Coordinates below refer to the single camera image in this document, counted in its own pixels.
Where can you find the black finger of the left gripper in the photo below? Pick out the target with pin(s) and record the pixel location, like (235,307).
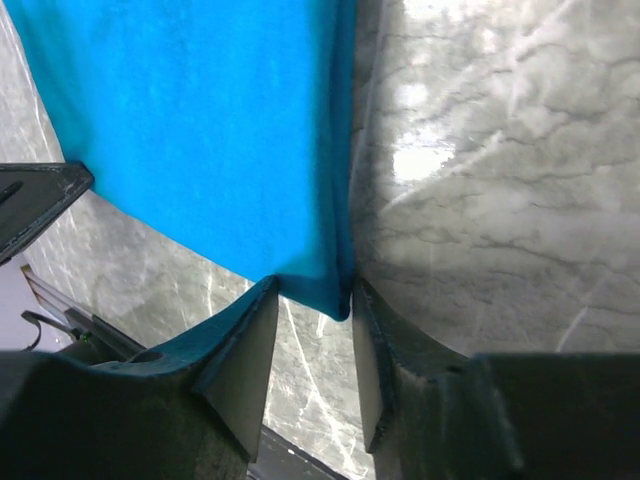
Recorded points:
(33,196)

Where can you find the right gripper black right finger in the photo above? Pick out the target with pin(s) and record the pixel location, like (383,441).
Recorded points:
(430,413)

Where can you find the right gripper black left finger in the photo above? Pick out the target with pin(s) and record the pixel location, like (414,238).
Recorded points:
(189,408)

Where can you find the teal t shirt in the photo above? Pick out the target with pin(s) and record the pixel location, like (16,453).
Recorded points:
(224,125)

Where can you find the aluminium rail frame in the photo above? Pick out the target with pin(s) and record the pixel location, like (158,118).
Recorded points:
(279,458)

